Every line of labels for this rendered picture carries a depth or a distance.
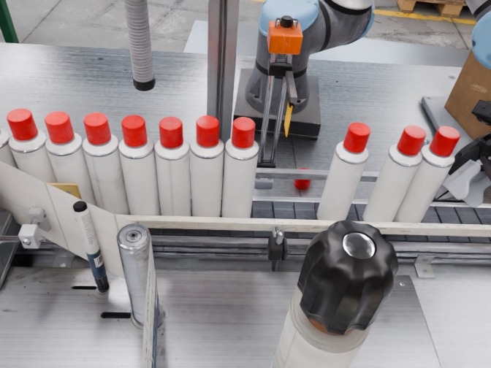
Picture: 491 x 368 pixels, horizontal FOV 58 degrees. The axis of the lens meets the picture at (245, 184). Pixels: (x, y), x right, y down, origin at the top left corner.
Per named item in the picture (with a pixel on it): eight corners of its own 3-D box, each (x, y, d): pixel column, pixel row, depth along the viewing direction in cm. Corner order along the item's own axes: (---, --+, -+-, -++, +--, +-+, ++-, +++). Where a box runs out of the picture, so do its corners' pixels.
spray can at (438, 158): (393, 231, 78) (438, 142, 64) (386, 209, 82) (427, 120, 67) (421, 232, 79) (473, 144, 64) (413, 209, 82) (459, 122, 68)
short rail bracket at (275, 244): (263, 282, 75) (272, 239, 66) (262, 267, 77) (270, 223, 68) (282, 282, 75) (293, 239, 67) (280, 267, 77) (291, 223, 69)
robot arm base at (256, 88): (242, 112, 100) (245, 74, 93) (248, 75, 111) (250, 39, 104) (308, 119, 100) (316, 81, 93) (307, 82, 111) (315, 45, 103)
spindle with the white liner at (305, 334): (270, 416, 56) (314, 290, 34) (266, 347, 62) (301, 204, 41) (340, 415, 56) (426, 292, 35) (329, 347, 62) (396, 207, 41)
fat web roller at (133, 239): (128, 330, 62) (109, 250, 49) (133, 301, 65) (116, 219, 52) (161, 330, 62) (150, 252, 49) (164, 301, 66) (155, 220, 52)
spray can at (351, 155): (318, 229, 77) (345, 139, 63) (314, 207, 81) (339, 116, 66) (347, 230, 78) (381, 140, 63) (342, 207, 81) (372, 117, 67)
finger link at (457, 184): (433, 212, 71) (484, 177, 65) (421, 185, 75) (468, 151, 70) (446, 218, 72) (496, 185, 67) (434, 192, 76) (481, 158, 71)
